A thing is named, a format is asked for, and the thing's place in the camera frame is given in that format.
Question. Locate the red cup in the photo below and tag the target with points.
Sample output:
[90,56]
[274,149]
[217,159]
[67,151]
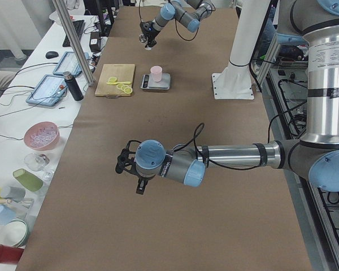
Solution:
[10,255]

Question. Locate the black thermos bottle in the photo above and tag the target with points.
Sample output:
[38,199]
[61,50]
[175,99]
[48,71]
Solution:
[73,86]

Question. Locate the white green bowl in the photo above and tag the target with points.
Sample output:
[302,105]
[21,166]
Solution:
[14,234]

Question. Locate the aluminium frame post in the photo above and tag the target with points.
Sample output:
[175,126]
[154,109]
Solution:
[74,40]

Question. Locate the pink bowl with ice cubes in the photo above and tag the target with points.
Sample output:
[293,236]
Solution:
[42,136]

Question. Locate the grey cup lying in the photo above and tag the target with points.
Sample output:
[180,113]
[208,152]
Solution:
[12,192]

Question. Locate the pink plastic cup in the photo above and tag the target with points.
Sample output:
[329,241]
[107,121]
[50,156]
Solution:
[156,73]

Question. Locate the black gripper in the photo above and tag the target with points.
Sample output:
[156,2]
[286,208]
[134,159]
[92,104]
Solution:
[151,35]
[142,178]

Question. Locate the black power adapter box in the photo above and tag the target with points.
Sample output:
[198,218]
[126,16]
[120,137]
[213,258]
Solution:
[95,42]

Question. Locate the black computer mouse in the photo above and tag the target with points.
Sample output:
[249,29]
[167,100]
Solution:
[51,54]

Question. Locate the blue tablet near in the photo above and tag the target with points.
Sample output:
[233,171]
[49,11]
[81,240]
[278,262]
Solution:
[48,91]

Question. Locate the blue tablet far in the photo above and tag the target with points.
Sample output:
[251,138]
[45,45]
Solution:
[68,62]

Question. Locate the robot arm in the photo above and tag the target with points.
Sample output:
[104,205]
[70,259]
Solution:
[314,157]
[173,10]

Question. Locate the green cup lying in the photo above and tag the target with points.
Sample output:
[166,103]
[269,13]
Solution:
[28,180]

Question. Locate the lemon slice middle of row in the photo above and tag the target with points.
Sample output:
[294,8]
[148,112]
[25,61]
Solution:
[124,88]

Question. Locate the digital kitchen scale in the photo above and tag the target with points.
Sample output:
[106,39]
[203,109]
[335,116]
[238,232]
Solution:
[148,83]

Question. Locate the yellow plastic knife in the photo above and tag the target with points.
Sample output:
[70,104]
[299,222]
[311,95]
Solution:
[120,82]

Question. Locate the light blue cup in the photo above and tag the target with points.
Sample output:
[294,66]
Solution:
[6,214]

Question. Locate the blue tablet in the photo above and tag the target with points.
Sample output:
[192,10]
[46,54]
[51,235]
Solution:
[48,91]
[68,62]

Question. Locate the clear wine glass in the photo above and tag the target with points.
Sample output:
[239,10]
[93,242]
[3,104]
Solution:
[37,163]

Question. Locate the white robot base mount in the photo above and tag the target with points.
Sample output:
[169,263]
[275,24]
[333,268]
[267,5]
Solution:
[235,80]

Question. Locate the wooden cutting board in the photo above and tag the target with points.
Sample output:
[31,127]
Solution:
[123,72]

